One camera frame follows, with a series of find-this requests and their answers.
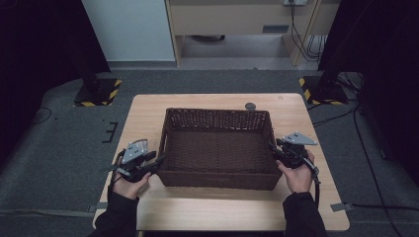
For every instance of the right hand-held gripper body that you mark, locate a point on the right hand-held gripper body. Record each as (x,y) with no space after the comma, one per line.
(294,154)

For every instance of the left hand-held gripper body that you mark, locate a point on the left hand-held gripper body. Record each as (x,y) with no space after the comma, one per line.
(133,164)

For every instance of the brown woven basket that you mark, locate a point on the brown woven basket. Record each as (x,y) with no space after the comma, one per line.
(217,154)

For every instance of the person's right hand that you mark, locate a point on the person's right hand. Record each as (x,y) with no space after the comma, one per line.
(299,179)

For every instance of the person's left hand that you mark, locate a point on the person's left hand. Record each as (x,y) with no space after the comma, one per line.
(130,190)

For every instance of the round grey table grommet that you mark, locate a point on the round grey table grommet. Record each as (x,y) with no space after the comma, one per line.
(250,106)

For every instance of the striped black stand base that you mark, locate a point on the striped black stand base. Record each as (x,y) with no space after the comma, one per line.
(324,92)
(99,94)

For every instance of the white panel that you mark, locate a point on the white panel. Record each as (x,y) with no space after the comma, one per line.
(131,29)

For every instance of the black curtain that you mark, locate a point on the black curtain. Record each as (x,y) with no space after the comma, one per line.
(378,49)
(39,49)

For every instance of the light wooden desk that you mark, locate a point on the light wooden desk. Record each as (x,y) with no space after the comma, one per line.
(227,18)

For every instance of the white power strip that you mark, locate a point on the white power strip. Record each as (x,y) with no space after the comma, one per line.
(294,2)

